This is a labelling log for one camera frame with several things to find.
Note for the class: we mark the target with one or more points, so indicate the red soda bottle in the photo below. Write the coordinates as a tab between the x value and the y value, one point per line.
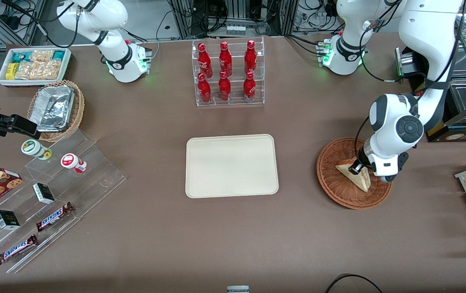
225	60
249	88
204	90
204	61
250	57
224	88

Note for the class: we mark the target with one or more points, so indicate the beige rectangular tray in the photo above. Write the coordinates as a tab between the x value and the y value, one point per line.
231	167

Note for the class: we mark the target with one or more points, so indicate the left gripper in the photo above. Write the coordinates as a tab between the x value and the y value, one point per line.
364	156

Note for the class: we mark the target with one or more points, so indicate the black food warmer machine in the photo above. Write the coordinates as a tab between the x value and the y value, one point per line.
408	65

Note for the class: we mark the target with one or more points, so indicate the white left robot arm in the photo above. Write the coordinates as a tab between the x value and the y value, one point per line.
424	40

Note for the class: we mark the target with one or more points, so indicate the clear acrylic bottle rack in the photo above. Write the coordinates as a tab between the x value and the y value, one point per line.
235	99

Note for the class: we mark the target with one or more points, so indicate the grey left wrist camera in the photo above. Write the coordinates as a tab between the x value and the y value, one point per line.
390	179

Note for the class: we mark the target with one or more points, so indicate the light wicker basket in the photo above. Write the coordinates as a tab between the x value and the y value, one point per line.
79	110

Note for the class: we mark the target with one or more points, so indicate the aluminium foil container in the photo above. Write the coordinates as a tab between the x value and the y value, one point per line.
51	108

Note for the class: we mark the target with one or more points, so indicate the white snack box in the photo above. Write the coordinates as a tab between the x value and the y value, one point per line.
3	79

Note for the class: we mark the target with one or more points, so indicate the small clear cracker bag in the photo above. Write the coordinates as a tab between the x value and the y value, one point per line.
41	55

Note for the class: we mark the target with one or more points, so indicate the small grey device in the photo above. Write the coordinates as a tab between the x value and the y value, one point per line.
238	289

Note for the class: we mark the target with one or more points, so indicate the green snack packet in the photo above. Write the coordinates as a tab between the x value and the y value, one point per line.
20	57

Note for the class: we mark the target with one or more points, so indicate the green lid yogurt cup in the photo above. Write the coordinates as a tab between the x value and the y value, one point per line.
33	147

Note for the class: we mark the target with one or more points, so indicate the metal equipment rack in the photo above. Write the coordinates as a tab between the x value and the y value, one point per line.
184	16

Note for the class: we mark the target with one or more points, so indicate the small black box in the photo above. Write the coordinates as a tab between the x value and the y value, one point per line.
7	219
43	193

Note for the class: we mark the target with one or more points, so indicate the large clear cracker bag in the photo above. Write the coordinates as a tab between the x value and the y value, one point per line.
39	70

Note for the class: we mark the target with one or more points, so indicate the triangular sandwich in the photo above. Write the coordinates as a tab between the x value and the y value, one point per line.
361	181

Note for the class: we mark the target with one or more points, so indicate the teal snack packet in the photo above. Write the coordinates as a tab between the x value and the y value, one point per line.
58	55

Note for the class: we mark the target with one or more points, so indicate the red lid yogurt cup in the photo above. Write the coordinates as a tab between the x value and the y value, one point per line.
70	161

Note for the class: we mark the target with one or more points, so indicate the white power strip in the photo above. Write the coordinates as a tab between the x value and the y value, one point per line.
236	29

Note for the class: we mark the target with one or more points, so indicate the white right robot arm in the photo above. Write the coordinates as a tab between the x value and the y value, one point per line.
115	61

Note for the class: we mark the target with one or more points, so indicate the round brown wicker basket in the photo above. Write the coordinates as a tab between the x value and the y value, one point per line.
339	191

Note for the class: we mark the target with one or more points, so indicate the yellow snack packet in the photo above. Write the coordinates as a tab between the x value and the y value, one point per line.
10	71

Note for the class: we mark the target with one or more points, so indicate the Snickers chocolate bar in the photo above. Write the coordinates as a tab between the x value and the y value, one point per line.
15	249
53	217

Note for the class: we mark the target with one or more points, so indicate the clear acrylic stepped stand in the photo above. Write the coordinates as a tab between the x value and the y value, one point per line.
94	179

